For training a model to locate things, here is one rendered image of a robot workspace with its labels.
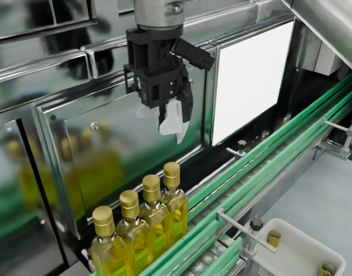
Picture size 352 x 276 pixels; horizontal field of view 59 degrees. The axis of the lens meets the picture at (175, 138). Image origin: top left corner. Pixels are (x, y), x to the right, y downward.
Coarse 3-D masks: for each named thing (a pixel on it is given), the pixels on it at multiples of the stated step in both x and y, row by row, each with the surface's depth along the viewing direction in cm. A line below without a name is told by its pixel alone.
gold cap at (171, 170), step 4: (168, 164) 66; (172, 164) 66; (176, 164) 66; (164, 168) 65; (168, 168) 65; (172, 168) 65; (176, 168) 65; (164, 172) 65; (168, 172) 64; (172, 172) 64; (176, 172) 65; (164, 176) 66; (168, 176) 65; (172, 176) 65; (176, 176) 65; (164, 180) 67; (168, 180) 66; (172, 180) 65; (176, 180) 66; (164, 184) 67; (168, 184) 66; (172, 184) 66; (176, 184) 66
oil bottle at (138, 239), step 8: (120, 224) 62; (144, 224) 62; (120, 232) 62; (128, 232) 61; (136, 232) 61; (144, 232) 62; (128, 240) 61; (136, 240) 61; (144, 240) 64; (128, 248) 62; (136, 248) 63; (144, 248) 65; (136, 256) 64; (144, 256) 66; (152, 256) 69; (136, 264) 65; (144, 264) 68; (136, 272) 66
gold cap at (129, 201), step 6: (126, 192) 59; (132, 192) 59; (120, 198) 58; (126, 198) 58; (132, 198) 58; (138, 198) 59; (120, 204) 59; (126, 204) 57; (132, 204) 58; (138, 204) 59; (126, 210) 58; (132, 210) 59; (138, 210) 60; (126, 216) 59; (132, 216) 59
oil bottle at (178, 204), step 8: (160, 192) 70; (184, 192) 70; (160, 200) 69; (168, 200) 68; (176, 200) 68; (184, 200) 70; (168, 208) 68; (176, 208) 68; (184, 208) 71; (176, 216) 70; (184, 216) 73; (176, 224) 71; (184, 224) 74; (176, 232) 73; (184, 232) 76; (176, 240) 75
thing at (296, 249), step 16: (272, 224) 94; (288, 224) 93; (288, 240) 94; (304, 240) 90; (256, 256) 84; (272, 256) 93; (288, 256) 93; (304, 256) 92; (320, 256) 88; (336, 256) 85; (272, 272) 81; (288, 272) 88; (304, 272) 88; (336, 272) 81
